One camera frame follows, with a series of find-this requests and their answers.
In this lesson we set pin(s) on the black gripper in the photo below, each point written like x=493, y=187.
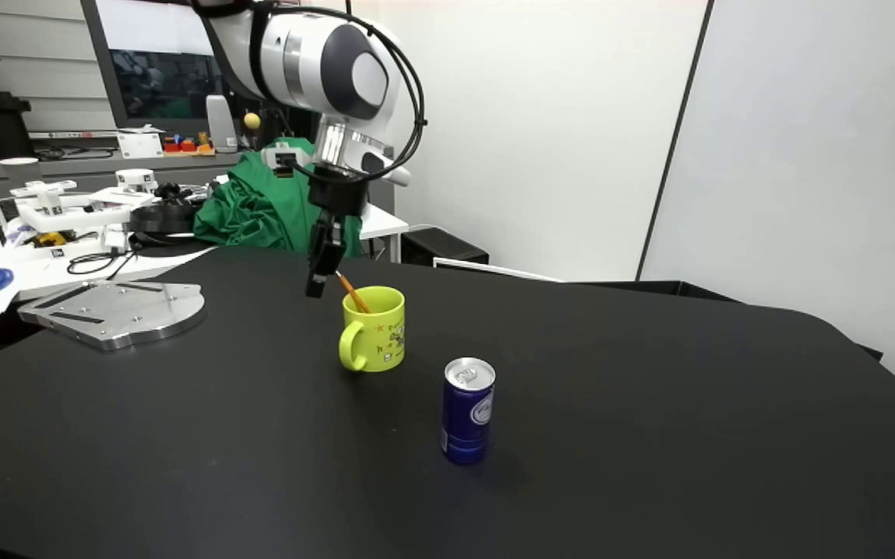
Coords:
x=337, y=194

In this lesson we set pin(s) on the orange-sleeved metal hex key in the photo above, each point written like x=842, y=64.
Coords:
x=349, y=290

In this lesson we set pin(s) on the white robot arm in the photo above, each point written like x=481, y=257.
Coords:
x=313, y=64

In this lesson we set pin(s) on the yellow-green ceramic mug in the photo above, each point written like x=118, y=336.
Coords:
x=380, y=330

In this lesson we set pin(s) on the green cloth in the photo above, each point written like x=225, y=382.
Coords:
x=256, y=206

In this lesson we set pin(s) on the black box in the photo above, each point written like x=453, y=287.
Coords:
x=441, y=247

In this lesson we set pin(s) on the small yellow ball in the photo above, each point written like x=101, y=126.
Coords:
x=252, y=123

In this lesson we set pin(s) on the white cylinder container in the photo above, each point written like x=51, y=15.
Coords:
x=223, y=126

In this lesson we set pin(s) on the red orange small items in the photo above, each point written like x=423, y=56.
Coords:
x=187, y=147

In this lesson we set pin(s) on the small white plastic device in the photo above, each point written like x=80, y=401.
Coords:
x=137, y=183

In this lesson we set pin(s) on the small white box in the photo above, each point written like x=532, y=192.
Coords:
x=142, y=142

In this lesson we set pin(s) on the blue drink can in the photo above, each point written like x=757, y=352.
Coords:
x=467, y=420

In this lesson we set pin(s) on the large dark monitor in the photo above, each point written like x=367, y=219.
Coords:
x=157, y=88

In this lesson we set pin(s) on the grey counter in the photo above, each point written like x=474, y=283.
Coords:
x=75, y=169

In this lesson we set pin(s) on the white work table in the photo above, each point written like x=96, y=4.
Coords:
x=55, y=269

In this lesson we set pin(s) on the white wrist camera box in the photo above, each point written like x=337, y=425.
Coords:
x=283, y=161

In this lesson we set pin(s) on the grey metal base plate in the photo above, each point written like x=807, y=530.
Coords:
x=115, y=308

